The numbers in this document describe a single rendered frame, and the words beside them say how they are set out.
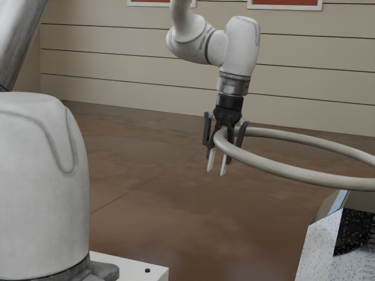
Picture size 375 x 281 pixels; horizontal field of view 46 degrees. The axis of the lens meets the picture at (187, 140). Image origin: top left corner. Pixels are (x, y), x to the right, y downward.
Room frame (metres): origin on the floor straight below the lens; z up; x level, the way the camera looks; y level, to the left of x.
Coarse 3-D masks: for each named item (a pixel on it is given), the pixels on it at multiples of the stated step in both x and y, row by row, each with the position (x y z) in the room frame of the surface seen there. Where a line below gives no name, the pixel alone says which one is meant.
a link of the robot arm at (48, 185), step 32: (0, 96) 0.55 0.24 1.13; (32, 96) 0.57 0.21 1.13; (0, 128) 0.50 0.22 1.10; (32, 128) 0.51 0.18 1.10; (64, 128) 0.54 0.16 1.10; (0, 160) 0.48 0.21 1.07; (32, 160) 0.49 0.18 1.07; (64, 160) 0.52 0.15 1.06; (0, 192) 0.48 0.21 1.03; (32, 192) 0.49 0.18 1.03; (64, 192) 0.51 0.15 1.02; (0, 224) 0.48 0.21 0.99; (32, 224) 0.48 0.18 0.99; (64, 224) 0.51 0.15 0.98; (0, 256) 0.48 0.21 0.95; (32, 256) 0.48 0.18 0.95; (64, 256) 0.51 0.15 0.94
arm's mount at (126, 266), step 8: (96, 256) 0.66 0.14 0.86; (104, 256) 0.67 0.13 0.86; (112, 256) 0.67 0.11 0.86; (120, 264) 0.64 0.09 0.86; (128, 264) 0.64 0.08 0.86; (136, 264) 0.64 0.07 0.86; (144, 264) 0.64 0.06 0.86; (152, 264) 0.64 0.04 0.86; (120, 272) 0.61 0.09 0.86; (128, 272) 0.61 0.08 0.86; (136, 272) 0.62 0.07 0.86; (144, 272) 0.62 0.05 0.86; (152, 272) 0.62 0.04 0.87; (160, 272) 0.62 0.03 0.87; (168, 272) 0.63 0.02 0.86; (120, 280) 0.59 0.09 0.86; (128, 280) 0.59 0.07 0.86; (136, 280) 0.59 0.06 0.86; (144, 280) 0.59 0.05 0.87; (152, 280) 0.59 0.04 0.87; (160, 280) 0.60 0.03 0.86
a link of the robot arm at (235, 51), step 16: (240, 16) 1.22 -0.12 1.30; (224, 32) 1.22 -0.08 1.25; (240, 32) 1.19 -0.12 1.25; (256, 32) 1.20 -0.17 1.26; (208, 48) 1.24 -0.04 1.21; (224, 48) 1.20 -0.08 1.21; (240, 48) 1.18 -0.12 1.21; (256, 48) 1.20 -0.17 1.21; (224, 64) 1.20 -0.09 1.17; (240, 64) 1.18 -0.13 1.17
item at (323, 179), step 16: (224, 128) 1.24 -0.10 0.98; (256, 128) 1.34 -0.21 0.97; (224, 144) 1.05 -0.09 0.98; (320, 144) 1.34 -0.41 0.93; (336, 144) 1.31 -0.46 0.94; (240, 160) 0.99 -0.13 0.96; (256, 160) 0.96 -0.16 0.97; (272, 160) 0.95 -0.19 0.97; (368, 160) 1.21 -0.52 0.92; (288, 176) 0.92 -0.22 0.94; (304, 176) 0.91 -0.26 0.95; (320, 176) 0.91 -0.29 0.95; (336, 176) 0.91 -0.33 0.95
